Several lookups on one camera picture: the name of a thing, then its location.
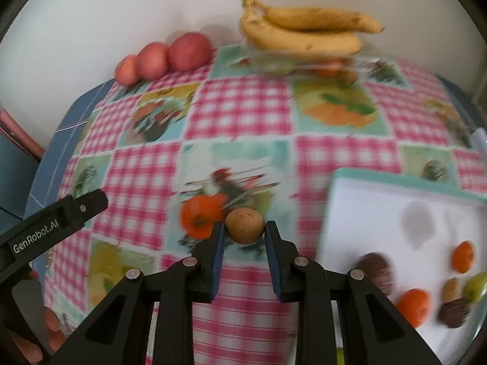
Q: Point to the white charger device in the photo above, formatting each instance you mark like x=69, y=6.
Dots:
x=479, y=139

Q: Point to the green pear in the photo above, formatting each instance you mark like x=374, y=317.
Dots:
x=475, y=288

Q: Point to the middle red apple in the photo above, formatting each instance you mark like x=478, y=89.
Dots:
x=152, y=61

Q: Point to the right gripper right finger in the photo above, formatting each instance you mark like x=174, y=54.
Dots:
x=373, y=331

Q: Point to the large red apple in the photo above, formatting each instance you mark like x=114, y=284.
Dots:
x=189, y=52

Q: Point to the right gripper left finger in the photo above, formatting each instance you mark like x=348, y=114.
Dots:
x=144, y=307

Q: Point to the dark fruit on tray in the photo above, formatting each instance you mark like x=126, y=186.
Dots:
x=453, y=314

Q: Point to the brown kiwi on tray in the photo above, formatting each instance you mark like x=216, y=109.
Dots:
x=451, y=290

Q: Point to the orange mandarin on tray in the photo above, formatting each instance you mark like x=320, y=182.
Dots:
x=463, y=257

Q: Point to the orange mandarin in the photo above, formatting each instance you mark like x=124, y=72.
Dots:
x=415, y=306
x=463, y=257
x=199, y=214

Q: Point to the small red apple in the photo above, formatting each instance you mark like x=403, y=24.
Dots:
x=125, y=72

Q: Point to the fruit pattern checkered tablecloth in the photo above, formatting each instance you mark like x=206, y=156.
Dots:
x=270, y=143

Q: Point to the dark brown avocado on tray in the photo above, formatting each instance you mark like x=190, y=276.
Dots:
x=378, y=268

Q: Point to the yellow banana bunch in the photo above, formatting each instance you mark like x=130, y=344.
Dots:
x=306, y=32

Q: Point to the brown kiwi fruit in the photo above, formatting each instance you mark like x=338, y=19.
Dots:
x=244, y=225

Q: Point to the clear plastic fruit container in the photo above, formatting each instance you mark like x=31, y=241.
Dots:
x=344, y=69

